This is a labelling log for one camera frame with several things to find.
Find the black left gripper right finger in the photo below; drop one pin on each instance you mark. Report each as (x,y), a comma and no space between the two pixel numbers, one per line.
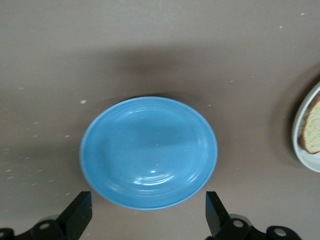
(216,220)

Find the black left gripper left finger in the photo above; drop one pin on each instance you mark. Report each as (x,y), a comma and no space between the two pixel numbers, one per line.
(75,217)

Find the brown bread slice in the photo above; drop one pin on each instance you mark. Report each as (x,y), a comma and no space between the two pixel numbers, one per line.
(313,130)

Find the blue round plate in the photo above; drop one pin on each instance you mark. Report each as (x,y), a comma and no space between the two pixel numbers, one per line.
(147,150)

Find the beige round plate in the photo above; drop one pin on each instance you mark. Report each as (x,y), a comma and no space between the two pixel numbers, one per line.
(303,160)

